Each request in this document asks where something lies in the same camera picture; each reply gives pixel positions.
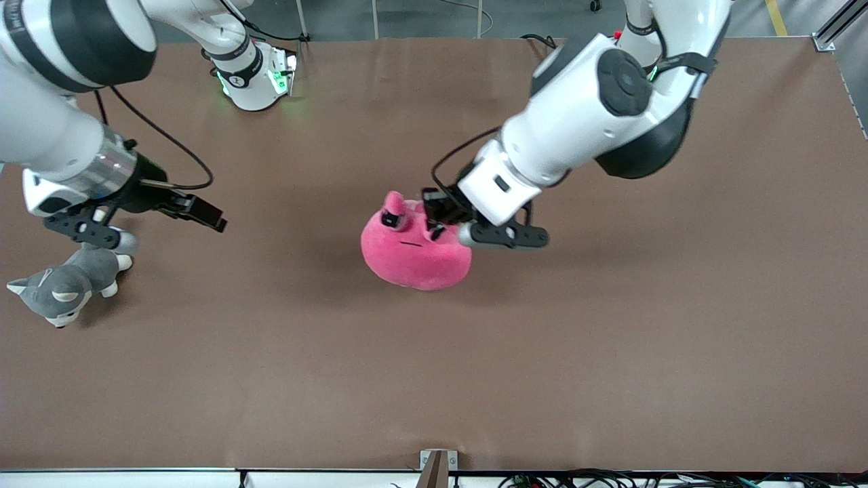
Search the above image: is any aluminium profile rail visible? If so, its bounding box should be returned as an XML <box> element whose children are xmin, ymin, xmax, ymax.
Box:
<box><xmin>812</xmin><ymin>0</ymin><xmax>868</xmax><ymax>53</ymax></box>

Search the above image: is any black right arm base cable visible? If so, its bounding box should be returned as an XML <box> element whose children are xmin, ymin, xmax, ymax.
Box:
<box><xmin>217</xmin><ymin>0</ymin><xmax>311</xmax><ymax>43</ymax></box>

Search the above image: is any white table edge rail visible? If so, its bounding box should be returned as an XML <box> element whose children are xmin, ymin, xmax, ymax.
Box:
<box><xmin>0</xmin><ymin>466</ymin><xmax>868</xmax><ymax>488</ymax></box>

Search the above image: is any grey white husky plush toy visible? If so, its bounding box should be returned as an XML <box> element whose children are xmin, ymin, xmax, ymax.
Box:
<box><xmin>7</xmin><ymin>244</ymin><xmax>137</xmax><ymax>329</ymax></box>

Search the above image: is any round pink plush toy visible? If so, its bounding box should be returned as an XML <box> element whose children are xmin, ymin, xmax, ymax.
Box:
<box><xmin>360</xmin><ymin>190</ymin><xmax>473</xmax><ymax>292</ymax></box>

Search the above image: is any brown upright post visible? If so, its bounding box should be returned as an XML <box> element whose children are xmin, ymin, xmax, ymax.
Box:
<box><xmin>415</xmin><ymin>451</ymin><xmax>450</xmax><ymax>488</ymax></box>

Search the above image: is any black cable bundle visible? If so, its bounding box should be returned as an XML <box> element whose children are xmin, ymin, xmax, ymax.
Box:
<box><xmin>498</xmin><ymin>468</ymin><xmax>868</xmax><ymax>488</ymax></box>

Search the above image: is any silver metal bracket plate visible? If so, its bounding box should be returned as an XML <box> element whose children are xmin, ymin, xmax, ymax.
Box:
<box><xmin>419</xmin><ymin>449</ymin><xmax>459</xmax><ymax>473</ymax></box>

